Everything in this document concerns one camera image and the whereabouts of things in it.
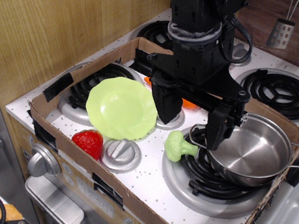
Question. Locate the front right black burner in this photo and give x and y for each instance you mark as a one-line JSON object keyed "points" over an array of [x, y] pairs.
{"points": [[194, 182]]}

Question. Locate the silver back stove knob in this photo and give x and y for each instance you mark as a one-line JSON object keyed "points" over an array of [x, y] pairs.
{"points": [[239, 52]]}

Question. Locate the silver centre stove knob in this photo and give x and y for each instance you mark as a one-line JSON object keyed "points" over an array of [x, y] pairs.
{"points": [[173, 124]]}

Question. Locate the silver oven knob left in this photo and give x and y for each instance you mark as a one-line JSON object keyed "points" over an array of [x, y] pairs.
{"points": [[42, 162]]}

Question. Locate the stainless steel pot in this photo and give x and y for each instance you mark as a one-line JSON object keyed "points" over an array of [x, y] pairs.
{"points": [[255, 153]]}

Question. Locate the back right black burner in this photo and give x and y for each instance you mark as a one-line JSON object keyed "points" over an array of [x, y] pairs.
{"points": [[274, 87]]}

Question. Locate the orange toy carrot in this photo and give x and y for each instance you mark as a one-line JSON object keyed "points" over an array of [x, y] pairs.
{"points": [[186, 103]]}

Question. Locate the brown cardboard fence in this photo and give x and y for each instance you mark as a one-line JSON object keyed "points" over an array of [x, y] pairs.
{"points": [[140, 196]]}

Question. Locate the light green plastic plate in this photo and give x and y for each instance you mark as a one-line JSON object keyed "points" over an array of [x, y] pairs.
{"points": [[121, 108]]}

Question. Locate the silver front stove knob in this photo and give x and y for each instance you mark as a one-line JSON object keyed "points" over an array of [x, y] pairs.
{"points": [[120, 156]]}

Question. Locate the green toy broccoli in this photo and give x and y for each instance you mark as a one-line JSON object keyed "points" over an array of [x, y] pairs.
{"points": [[176, 146]]}

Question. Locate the silver stove knob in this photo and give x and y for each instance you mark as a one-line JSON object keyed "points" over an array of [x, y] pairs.
{"points": [[120, 156], [239, 52], [173, 124]]}

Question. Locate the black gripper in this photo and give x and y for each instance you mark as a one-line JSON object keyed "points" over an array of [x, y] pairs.
{"points": [[199, 74]]}

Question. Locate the red toy strawberry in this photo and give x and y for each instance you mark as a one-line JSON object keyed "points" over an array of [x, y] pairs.
{"points": [[91, 141]]}

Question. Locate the silver oven door handle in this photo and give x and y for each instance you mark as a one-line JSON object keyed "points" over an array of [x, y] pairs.
{"points": [[60, 204]]}

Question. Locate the front left black burner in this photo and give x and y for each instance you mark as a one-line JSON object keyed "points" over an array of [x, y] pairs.
{"points": [[72, 103]]}

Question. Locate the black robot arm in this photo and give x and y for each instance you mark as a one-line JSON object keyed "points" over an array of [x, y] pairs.
{"points": [[202, 33]]}

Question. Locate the hanging metal grater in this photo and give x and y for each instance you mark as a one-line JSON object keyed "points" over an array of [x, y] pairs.
{"points": [[283, 29]]}

